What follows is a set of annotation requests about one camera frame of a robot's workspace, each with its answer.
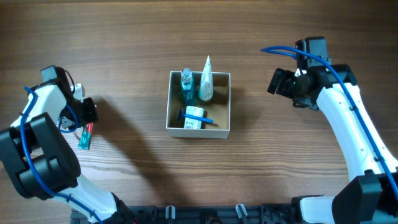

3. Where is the red green toothpaste tube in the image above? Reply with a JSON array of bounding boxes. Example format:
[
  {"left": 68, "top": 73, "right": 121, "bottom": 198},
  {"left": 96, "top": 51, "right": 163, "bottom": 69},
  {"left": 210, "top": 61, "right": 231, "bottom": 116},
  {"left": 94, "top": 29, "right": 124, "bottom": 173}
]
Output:
[{"left": 78, "top": 123, "right": 93, "bottom": 150}]

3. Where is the white lotion tube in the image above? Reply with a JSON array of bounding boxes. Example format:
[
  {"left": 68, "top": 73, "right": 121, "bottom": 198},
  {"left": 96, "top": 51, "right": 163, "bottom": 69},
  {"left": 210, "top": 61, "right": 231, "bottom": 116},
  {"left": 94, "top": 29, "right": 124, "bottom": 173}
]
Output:
[{"left": 198, "top": 56, "right": 214, "bottom": 101}]

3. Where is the blue disposable razor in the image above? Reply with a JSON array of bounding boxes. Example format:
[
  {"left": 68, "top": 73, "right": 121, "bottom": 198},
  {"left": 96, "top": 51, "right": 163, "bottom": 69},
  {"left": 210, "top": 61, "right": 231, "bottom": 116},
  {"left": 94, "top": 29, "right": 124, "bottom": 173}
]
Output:
[{"left": 177, "top": 109, "right": 213, "bottom": 124}]

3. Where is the blue mouthwash bottle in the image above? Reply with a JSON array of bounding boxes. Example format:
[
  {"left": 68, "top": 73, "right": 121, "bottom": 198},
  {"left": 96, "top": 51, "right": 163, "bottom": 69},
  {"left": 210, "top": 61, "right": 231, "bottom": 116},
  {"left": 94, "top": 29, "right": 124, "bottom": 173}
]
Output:
[{"left": 180, "top": 68, "right": 195, "bottom": 106}]

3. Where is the green soap bar pack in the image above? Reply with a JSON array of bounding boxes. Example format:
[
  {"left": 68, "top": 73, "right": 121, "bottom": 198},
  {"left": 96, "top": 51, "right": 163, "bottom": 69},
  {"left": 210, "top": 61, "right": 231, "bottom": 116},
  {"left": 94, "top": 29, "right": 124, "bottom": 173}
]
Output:
[{"left": 184, "top": 106, "right": 205, "bottom": 129}]

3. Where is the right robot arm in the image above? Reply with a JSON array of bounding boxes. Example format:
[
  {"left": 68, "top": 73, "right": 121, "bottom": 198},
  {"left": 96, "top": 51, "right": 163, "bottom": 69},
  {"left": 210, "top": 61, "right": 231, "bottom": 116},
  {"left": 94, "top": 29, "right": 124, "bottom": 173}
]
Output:
[{"left": 264, "top": 37, "right": 397, "bottom": 223}]

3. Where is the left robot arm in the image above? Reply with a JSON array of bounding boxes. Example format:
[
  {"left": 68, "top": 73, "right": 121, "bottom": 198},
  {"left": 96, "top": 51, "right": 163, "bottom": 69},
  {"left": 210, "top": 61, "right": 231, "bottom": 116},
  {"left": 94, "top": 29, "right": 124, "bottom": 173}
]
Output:
[{"left": 1, "top": 65, "right": 138, "bottom": 223}]

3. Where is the white cardboard box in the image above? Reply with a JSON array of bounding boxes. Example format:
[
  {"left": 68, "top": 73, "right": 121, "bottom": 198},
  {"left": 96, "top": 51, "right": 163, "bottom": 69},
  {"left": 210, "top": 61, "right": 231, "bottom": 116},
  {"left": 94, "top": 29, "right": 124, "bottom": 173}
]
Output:
[{"left": 165, "top": 71, "right": 231, "bottom": 139}]

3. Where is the right blue cable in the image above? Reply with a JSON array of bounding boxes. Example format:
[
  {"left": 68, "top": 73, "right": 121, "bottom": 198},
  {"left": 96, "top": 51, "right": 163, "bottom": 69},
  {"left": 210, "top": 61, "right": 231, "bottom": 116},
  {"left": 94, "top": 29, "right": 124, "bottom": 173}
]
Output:
[{"left": 260, "top": 45, "right": 398, "bottom": 200}]

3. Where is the blue cable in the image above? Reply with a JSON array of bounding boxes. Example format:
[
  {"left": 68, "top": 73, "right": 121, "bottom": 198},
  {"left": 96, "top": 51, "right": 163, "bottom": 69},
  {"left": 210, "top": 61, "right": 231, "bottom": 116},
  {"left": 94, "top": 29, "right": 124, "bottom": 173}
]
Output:
[
  {"left": 260, "top": 45, "right": 398, "bottom": 200},
  {"left": 20, "top": 86, "right": 105, "bottom": 224}
]

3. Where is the left blue cable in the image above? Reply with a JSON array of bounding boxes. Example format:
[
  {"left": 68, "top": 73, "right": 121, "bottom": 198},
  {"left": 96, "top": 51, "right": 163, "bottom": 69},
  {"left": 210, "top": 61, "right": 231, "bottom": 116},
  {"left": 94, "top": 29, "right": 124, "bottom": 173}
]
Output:
[{"left": 20, "top": 86, "right": 105, "bottom": 224}]

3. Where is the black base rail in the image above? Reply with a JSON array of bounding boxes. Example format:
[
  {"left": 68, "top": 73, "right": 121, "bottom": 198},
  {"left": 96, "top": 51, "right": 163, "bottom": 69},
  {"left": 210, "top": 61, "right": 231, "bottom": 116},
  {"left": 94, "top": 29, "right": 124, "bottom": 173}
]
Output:
[{"left": 70, "top": 203, "right": 299, "bottom": 224}]

